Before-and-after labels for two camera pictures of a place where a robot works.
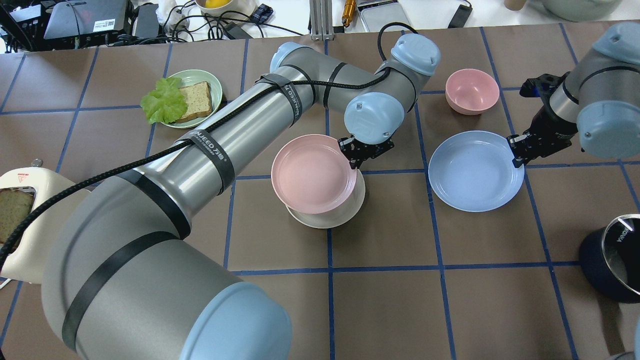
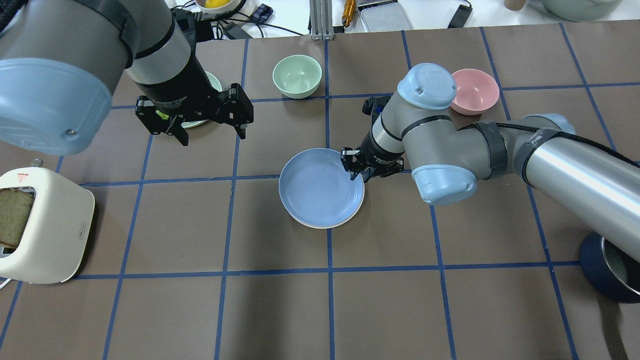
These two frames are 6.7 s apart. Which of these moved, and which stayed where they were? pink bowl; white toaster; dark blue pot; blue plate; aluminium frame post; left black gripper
Moved: left black gripper; blue plate
Stayed: pink bowl; white toaster; dark blue pot; aluminium frame post
